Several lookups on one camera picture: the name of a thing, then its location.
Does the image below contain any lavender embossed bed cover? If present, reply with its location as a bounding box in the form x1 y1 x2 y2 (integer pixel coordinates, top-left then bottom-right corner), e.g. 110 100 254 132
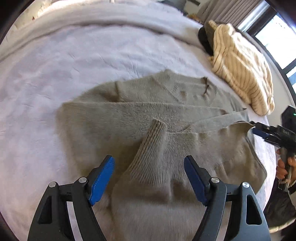
1 1 276 240

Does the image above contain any grey window curtain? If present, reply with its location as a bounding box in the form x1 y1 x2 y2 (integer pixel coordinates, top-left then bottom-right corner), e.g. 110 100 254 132
196 0 261 27

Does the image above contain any olive green knit sweater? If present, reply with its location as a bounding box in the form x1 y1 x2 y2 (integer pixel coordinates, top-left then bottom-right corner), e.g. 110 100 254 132
57 70 267 240

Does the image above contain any person's right hand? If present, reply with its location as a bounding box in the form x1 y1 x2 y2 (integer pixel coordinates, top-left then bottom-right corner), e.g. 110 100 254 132
276 157 296 185

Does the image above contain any cream striped fleece garment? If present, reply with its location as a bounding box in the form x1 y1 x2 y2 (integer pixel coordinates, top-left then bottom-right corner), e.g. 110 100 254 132
204 20 275 116

